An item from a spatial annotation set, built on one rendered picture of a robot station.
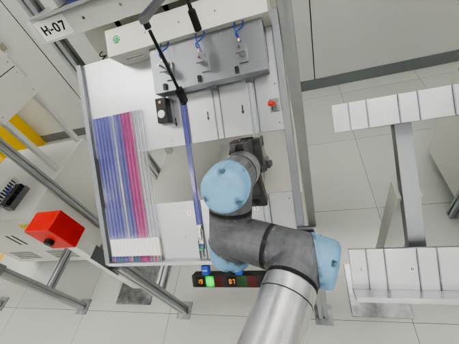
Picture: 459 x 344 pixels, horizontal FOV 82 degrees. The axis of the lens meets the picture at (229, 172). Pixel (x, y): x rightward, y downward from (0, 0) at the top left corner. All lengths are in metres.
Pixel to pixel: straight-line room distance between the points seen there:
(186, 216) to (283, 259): 0.53
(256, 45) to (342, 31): 1.79
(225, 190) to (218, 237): 0.10
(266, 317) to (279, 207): 0.47
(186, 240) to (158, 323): 0.91
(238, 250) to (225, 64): 0.52
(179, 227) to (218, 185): 0.52
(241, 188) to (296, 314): 0.17
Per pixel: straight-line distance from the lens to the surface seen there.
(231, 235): 0.44
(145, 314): 1.81
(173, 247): 0.93
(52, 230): 1.33
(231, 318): 1.58
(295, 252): 0.40
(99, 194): 1.04
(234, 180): 0.39
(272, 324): 0.36
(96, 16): 0.97
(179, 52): 0.84
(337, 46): 2.57
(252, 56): 0.77
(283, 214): 0.79
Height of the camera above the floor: 1.47
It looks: 45 degrees down
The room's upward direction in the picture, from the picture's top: 24 degrees counter-clockwise
